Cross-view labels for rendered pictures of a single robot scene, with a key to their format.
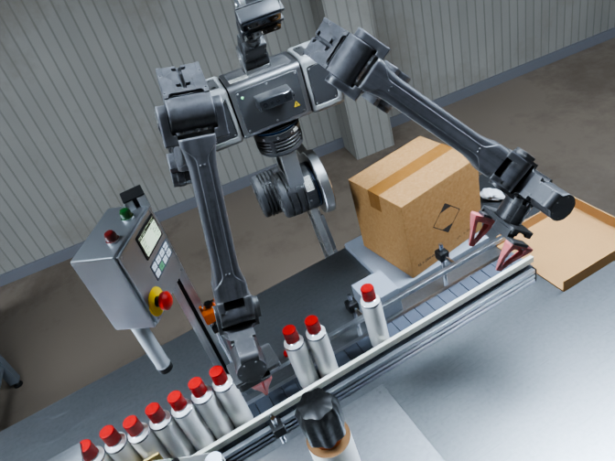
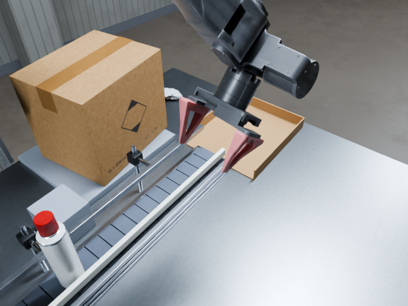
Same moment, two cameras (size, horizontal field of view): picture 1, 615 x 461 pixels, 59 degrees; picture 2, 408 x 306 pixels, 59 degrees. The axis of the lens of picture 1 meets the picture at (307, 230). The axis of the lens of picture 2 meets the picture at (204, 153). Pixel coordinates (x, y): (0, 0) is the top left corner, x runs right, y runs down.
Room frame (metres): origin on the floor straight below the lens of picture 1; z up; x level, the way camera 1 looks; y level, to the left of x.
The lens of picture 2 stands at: (0.49, -0.10, 1.58)
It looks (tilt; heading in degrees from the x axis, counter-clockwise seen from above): 43 degrees down; 324
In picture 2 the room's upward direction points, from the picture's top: straight up
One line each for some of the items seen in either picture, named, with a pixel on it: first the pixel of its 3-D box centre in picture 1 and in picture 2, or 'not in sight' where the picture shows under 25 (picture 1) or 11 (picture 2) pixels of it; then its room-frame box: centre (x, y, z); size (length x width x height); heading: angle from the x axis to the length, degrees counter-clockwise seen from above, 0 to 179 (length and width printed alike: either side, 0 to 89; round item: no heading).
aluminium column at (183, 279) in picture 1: (192, 306); not in sight; (0.98, 0.32, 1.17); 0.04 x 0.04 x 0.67; 16
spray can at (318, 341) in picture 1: (320, 348); not in sight; (0.90, 0.06, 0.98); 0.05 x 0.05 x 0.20
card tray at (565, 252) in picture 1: (566, 239); (244, 130); (1.13, -0.72, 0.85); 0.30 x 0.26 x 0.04; 106
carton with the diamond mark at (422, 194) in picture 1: (416, 204); (99, 104); (1.34, -0.35, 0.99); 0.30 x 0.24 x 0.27; 114
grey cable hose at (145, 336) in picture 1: (146, 339); not in sight; (0.91, 0.42, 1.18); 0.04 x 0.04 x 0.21
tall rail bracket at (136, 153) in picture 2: (448, 269); (143, 172); (1.10, -0.35, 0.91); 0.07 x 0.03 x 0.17; 16
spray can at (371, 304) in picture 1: (373, 316); (59, 250); (0.95, -0.10, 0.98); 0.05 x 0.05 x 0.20
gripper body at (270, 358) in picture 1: (249, 358); not in sight; (0.78, 0.19, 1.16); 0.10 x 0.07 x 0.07; 106
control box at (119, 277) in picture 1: (133, 266); not in sight; (0.91, 0.36, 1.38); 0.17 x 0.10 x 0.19; 161
